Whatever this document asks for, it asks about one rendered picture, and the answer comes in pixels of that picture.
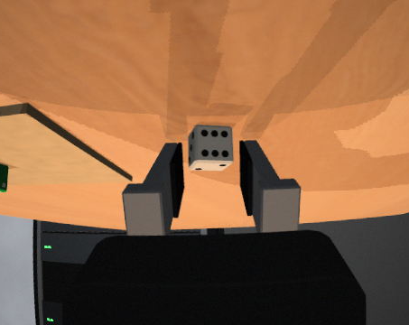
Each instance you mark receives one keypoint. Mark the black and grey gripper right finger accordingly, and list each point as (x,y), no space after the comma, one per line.
(273,202)

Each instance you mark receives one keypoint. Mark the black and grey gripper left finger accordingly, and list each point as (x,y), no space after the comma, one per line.
(149,207)

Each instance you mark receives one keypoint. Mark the tan mat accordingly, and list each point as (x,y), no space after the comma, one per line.
(38,151)

